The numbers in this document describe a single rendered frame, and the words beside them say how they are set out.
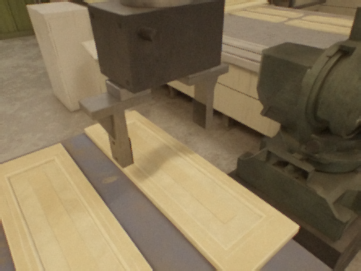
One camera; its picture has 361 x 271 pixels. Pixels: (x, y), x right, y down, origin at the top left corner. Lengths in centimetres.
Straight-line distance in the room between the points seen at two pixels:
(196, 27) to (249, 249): 43
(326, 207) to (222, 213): 75
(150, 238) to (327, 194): 88
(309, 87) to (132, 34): 78
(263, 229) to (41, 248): 45
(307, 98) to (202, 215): 66
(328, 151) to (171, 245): 94
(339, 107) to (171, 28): 73
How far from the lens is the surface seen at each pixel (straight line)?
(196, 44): 56
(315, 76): 111
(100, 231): 64
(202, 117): 72
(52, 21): 313
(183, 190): 68
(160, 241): 61
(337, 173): 150
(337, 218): 133
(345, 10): 638
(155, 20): 49
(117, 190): 72
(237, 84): 239
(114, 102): 53
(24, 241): 67
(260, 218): 65
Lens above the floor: 154
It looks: 34 degrees down
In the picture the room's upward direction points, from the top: 1 degrees counter-clockwise
